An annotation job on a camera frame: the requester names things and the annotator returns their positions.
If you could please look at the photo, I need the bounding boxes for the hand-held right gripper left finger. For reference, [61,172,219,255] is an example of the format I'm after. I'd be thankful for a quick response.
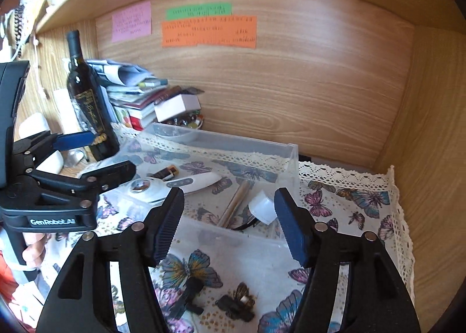
[36,187,186,333]

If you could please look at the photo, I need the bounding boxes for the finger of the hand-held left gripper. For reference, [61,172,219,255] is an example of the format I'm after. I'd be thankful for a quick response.
[13,130,96,173]
[26,160,136,207]

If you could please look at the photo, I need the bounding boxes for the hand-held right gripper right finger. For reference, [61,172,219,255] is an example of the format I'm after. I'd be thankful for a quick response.
[274,187,421,333]

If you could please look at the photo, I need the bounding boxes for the person's left hand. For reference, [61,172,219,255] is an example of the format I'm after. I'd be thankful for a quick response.
[22,234,50,269]

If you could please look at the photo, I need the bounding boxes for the small clear glass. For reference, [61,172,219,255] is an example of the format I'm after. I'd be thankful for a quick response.
[66,149,88,166]

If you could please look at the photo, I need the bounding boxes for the white cup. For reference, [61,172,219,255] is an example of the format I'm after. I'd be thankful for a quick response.
[16,113,66,175]

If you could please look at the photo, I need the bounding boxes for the white tape roll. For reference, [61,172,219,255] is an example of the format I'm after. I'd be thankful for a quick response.
[248,190,277,225]

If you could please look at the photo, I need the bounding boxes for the dark wine bottle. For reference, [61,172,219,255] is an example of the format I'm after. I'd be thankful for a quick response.
[66,30,121,161]

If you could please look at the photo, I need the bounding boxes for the white round device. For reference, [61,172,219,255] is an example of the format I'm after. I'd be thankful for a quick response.
[124,177,172,206]

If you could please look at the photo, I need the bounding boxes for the white oblong remote control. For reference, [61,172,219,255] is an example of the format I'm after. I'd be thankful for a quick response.
[164,172,223,195]

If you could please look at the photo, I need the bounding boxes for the black and gold battery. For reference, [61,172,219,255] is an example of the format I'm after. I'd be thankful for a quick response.
[153,166,181,181]

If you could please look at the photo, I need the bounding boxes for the plain black hair clip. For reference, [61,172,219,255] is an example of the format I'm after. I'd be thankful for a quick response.
[169,277,204,319]

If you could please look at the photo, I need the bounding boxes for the wooden stick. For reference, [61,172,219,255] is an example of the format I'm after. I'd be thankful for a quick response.
[218,179,252,229]

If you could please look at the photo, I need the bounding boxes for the butterfly print lace tablecloth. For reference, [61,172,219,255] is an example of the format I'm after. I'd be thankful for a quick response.
[36,122,416,333]

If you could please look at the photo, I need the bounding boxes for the stack of books and papers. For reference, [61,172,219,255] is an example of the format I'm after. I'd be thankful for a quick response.
[85,58,204,132]

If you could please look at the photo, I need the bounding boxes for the clear plastic storage box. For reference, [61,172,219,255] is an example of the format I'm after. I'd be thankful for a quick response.
[78,123,300,250]

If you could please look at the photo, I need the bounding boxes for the black binder clip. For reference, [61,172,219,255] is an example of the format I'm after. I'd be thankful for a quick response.
[216,282,255,322]

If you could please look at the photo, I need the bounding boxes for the colourful glass marbles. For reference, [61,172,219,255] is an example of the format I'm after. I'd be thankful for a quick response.
[160,113,204,129]

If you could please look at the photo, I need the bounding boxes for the dark bristled brush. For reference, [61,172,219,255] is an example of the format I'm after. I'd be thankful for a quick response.
[7,2,37,61]

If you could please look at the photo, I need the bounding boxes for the white cardboard box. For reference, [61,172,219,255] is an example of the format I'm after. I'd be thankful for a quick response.
[153,94,202,123]

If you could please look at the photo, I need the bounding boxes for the pink paper note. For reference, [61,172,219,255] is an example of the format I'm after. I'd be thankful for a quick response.
[111,1,152,42]

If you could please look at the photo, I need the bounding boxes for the red cloth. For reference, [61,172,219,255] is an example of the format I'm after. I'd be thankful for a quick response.
[0,249,19,304]

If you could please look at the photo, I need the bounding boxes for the orange paper note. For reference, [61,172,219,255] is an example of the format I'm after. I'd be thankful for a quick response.
[161,15,258,49]

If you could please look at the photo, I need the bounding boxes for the green paper note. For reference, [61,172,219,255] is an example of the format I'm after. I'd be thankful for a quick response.
[165,3,233,21]

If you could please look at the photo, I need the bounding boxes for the black cable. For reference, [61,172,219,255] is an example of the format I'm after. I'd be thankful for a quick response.
[233,218,261,232]

